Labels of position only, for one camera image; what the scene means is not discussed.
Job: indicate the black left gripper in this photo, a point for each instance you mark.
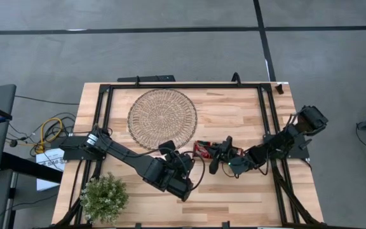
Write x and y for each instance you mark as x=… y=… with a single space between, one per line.
x=178 y=170

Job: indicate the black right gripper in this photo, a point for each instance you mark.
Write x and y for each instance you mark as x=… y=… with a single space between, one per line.
x=232 y=157

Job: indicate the red strawberry tea packet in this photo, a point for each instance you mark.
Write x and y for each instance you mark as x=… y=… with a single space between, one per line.
x=201 y=151

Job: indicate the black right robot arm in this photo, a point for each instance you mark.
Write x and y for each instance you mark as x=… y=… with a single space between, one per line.
x=284 y=140

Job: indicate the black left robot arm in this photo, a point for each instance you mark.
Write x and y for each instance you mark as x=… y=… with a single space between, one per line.
x=122 y=154

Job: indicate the round woven straw placemat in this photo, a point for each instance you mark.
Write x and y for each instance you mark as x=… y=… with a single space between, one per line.
x=162 y=119

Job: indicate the small green potted plant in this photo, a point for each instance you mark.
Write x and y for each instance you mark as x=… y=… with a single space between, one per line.
x=103 y=198

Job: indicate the small black clamp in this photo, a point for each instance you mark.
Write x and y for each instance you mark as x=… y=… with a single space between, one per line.
x=279 y=89

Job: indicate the long black bar device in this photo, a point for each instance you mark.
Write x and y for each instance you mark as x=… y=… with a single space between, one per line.
x=148 y=78

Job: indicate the black power box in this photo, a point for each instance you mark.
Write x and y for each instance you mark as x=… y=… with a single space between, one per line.
x=71 y=143

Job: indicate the white paper sheet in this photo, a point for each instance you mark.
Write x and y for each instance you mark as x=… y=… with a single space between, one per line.
x=51 y=159

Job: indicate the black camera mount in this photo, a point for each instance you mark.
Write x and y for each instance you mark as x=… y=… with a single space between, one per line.
x=236 y=79

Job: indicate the black aluminium table frame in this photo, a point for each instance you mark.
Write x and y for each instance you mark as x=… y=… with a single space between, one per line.
x=183 y=86

